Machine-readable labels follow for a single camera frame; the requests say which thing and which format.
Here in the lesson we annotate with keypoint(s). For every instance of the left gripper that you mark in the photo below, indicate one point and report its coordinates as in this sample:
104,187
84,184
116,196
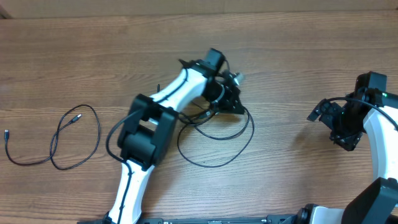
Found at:
231,95

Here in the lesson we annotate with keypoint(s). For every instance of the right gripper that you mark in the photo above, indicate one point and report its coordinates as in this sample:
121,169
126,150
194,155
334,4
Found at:
350,140

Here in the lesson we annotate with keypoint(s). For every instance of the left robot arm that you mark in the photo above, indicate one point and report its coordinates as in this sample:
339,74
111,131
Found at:
148,128

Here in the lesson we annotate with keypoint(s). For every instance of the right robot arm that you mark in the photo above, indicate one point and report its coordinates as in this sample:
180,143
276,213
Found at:
369,110

